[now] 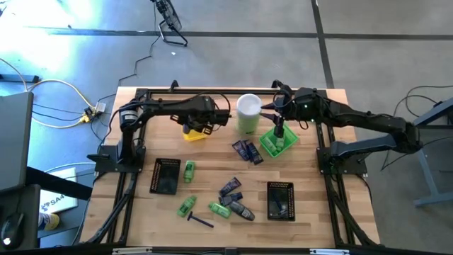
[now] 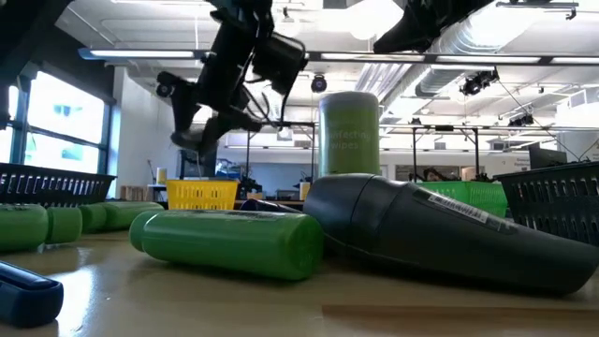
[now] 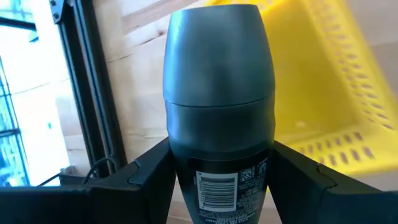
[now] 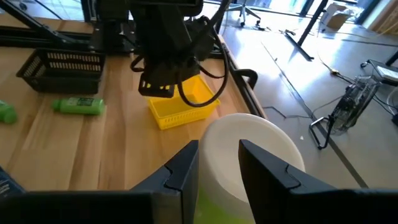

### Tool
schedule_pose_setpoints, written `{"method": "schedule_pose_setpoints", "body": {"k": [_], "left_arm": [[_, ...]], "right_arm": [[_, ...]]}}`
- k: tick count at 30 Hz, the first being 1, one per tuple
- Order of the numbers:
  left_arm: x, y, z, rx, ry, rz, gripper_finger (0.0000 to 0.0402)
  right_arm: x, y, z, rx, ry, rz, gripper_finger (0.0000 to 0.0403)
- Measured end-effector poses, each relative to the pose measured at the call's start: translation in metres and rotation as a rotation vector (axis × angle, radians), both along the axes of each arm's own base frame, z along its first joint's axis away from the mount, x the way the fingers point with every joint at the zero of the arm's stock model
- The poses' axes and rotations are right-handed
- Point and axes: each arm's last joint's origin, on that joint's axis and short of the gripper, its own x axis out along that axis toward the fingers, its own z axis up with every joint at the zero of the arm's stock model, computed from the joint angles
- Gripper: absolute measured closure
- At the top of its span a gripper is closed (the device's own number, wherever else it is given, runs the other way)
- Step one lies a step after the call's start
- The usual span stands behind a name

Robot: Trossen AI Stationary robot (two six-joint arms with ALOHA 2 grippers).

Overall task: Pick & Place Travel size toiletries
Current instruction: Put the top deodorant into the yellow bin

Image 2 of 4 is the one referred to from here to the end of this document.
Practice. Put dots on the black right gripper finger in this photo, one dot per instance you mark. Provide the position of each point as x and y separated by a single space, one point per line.
412 28

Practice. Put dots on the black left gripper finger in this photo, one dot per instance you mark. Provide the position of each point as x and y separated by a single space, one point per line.
229 122
187 112

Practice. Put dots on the green plastic travel bottle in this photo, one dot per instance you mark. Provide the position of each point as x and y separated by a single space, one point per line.
126 213
28 227
234 243

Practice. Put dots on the grey deodorant stick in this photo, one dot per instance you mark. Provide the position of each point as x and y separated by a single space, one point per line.
444 234

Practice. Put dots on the blue disposable razor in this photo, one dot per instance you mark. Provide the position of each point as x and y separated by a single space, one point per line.
28 295

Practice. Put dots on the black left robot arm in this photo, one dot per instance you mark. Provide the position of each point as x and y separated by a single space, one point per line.
23 28

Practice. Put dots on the round black ceiling spotlight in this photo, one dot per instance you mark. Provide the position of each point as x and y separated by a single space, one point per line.
164 90
319 83

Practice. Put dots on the black computer monitor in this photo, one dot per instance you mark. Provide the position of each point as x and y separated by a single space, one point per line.
206 168
547 156

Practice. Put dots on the yellow-green canister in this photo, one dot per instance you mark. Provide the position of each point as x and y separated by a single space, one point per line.
162 176

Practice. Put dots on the black ceiling spotlight cluster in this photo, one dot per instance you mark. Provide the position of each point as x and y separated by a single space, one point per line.
477 83
520 121

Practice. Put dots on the yellow plastic basket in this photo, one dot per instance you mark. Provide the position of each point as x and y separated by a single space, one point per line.
201 194

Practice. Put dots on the brown cardboard boxes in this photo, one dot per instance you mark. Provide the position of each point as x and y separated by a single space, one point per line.
135 193

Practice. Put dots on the pale yellow canister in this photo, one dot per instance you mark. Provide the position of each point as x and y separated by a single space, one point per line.
305 191

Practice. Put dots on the green disinfecting wipes canister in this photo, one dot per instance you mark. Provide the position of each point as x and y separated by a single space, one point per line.
348 140

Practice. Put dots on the person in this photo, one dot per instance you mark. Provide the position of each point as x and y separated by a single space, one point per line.
433 175

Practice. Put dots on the black plastic basket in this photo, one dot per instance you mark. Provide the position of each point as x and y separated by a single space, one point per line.
552 201
56 185

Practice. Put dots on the green plastic basket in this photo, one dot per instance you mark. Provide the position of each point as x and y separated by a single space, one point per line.
472 196

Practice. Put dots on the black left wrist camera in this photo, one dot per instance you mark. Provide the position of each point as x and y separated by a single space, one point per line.
281 61

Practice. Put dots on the silver ceiling air duct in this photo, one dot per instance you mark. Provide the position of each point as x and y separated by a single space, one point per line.
449 75

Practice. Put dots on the black workstation frame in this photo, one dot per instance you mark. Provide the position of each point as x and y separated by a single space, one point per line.
444 127
299 123

